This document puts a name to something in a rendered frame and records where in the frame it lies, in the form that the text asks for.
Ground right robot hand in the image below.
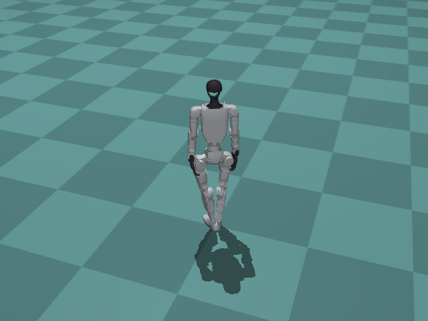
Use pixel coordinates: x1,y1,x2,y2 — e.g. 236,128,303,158
229,150,239,171

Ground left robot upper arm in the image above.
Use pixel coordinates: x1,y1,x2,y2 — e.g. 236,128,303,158
189,106,202,138

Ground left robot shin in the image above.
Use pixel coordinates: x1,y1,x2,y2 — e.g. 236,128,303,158
201,190,216,223

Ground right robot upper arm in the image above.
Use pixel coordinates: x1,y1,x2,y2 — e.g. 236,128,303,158
227,104,239,136

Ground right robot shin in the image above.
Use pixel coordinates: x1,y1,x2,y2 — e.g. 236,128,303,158
216,187,227,223

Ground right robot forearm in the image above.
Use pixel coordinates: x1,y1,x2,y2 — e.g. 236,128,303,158
231,129,240,154

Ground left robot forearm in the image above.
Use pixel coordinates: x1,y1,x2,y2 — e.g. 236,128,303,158
188,130,197,159

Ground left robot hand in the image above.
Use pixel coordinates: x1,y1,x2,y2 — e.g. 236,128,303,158
188,155,199,176

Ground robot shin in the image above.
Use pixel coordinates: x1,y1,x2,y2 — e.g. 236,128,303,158
216,187,227,223
201,190,216,223

